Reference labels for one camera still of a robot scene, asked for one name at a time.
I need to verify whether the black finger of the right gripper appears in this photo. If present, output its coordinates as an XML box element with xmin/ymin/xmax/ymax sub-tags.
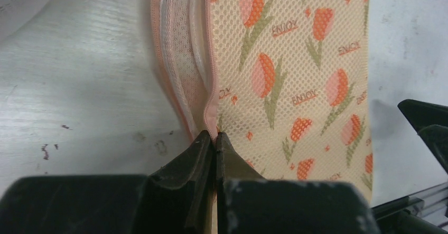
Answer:
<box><xmin>398</xmin><ymin>99</ymin><xmax>447</xmax><ymax>171</ymax></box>

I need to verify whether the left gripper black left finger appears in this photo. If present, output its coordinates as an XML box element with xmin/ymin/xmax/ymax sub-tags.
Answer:
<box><xmin>1</xmin><ymin>131</ymin><xmax>214</xmax><ymax>233</ymax></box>

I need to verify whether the floral mesh laundry bag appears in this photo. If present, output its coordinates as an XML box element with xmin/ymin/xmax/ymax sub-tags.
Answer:
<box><xmin>150</xmin><ymin>0</ymin><xmax>374</xmax><ymax>199</ymax></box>

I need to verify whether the pink round mesh laundry bag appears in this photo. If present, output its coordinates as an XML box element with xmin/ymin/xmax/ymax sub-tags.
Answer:
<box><xmin>1</xmin><ymin>0</ymin><xmax>50</xmax><ymax>40</ymax></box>

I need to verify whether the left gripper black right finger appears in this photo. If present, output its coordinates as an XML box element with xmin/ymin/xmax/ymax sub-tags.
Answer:
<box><xmin>216</xmin><ymin>133</ymin><xmax>380</xmax><ymax>233</ymax></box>

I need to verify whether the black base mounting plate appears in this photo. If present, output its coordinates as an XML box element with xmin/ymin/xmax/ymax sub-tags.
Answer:
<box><xmin>372</xmin><ymin>183</ymin><xmax>447</xmax><ymax>233</ymax></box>

